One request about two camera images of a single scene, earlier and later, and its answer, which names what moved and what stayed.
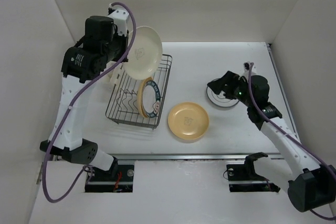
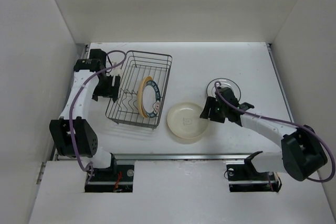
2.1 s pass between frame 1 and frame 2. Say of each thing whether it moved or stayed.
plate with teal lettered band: stayed
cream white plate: moved
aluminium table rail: stayed
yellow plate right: stayed
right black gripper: moved
